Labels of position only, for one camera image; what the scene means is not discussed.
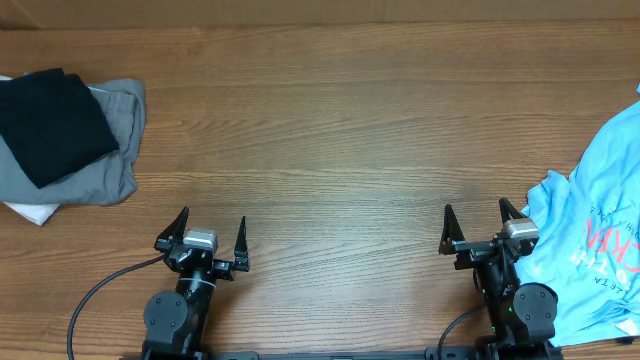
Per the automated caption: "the light blue printed t-shirt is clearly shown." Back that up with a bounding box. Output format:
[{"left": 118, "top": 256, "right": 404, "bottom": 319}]
[{"left": 516, "top": 104, "right": 639, "bottom": 347}]

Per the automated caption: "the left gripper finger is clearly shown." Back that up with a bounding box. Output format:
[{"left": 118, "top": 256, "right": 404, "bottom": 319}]
[
  {"left": 234, "top": 216, "right": 249, "bottom": 261},
  {"left": 156, "top": 206, "right": 189, "bottom": 243}
]

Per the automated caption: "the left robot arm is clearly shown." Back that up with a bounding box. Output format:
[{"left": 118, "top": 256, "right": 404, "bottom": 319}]
[{"left": 141, "top": 207, "right": 250, "bottom": 359}]

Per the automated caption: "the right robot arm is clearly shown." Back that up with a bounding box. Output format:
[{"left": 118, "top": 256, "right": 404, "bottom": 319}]
[{"left": 436, "top": 198, "right": 563, "bottom": 360}]

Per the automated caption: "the grey folded garment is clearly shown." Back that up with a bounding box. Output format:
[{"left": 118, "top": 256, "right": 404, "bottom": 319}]
[{"left": 1, "top": 78, "right": 146, "bottom": 205}]

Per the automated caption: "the white folded garment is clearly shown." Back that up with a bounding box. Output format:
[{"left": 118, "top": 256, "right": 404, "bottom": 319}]
[{"left": 0, "top": 74, "right": 61, "bottom": 227}]

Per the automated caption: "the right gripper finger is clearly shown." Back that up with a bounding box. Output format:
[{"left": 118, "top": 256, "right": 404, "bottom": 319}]
[
  {"left": 499, "top": 197, "right": 524, "bottom": 223},
  {"left": 440, "top": 204, "right": 466, "bottom": 246}
]

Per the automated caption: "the black folded garment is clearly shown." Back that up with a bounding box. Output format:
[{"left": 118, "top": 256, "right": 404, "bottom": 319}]
[{"left": 1, "top": 68, "right": 119, "bottom": 188}]

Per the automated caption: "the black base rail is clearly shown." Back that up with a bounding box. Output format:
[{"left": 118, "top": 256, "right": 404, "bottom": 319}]
[{"left": 119, "top": 345, "right": 564, "bottom": 360}]

